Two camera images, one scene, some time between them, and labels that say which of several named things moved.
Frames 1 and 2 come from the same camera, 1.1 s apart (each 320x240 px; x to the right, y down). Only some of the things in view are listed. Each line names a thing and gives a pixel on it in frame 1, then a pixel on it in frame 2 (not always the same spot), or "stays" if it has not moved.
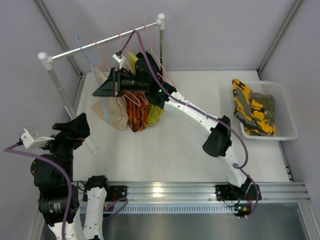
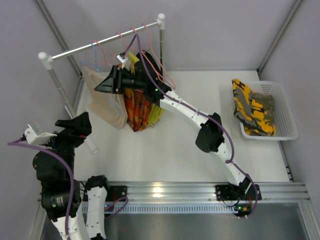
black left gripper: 69,136 stays
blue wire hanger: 92,65 -> 120,108
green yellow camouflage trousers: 256,111 stays
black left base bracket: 114,193 stays
